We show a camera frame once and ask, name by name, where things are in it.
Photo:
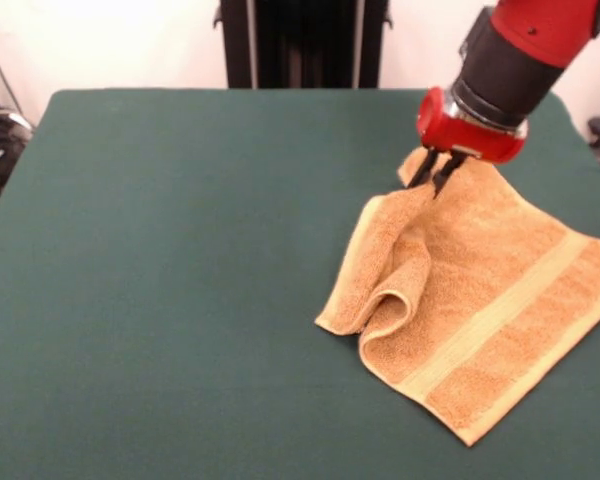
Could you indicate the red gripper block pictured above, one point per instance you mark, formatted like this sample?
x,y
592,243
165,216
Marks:
x,y
460,132

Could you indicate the tan terry towel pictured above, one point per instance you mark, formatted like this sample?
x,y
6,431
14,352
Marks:
x,y
480,275

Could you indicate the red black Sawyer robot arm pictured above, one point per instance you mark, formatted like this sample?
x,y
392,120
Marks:
x,y
515,65

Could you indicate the dark green table cloth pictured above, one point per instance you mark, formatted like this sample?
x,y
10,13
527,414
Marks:
x,y
155,250

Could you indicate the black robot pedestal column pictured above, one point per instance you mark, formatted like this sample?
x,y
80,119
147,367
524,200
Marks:
x,y
290,45

